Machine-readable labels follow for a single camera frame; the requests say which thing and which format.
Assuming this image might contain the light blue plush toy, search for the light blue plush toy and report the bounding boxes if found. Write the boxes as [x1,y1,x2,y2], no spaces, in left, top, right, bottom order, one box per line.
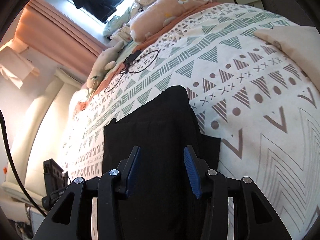
[103,8,131,37]

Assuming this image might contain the beige pillow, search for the beige pillow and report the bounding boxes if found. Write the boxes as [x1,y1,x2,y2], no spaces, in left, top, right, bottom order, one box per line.
[254,25,320,88]

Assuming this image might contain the patterned white bed quilt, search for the patterned white bed quilt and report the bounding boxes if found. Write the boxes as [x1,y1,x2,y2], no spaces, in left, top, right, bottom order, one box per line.
[60,3,319,239]

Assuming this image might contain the black device beside bed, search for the black device beside bed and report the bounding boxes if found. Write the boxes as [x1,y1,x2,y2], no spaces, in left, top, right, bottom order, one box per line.
[41,159,71,211]

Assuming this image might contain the cream bed headboard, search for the cream bed headboard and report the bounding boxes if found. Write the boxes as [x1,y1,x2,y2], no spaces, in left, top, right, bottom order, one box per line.
[11,69,81,205]

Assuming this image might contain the orange duck print pillow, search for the orange duck print pillow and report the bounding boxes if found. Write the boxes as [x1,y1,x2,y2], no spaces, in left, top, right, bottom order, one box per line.
[130,0,212,43]

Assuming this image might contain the black large garment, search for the black large garment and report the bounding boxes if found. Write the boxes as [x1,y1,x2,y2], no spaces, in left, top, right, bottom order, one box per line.
[103,86,220,239]

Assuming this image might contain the beige plush toy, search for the beige plush toy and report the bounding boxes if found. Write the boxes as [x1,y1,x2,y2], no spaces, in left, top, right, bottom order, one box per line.
[86,41,124,94]

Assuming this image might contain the pink curtain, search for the pink curtain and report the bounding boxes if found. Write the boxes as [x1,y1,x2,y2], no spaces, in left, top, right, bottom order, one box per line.
[15,0,111,72]

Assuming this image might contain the black camera cable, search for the black camera cable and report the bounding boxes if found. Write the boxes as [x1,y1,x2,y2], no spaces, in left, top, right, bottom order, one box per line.
[0,108,48,218]

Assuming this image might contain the black cable on bed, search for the black cable on bed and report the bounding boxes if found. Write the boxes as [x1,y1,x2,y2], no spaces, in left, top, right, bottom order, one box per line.
[103,49,160,94]

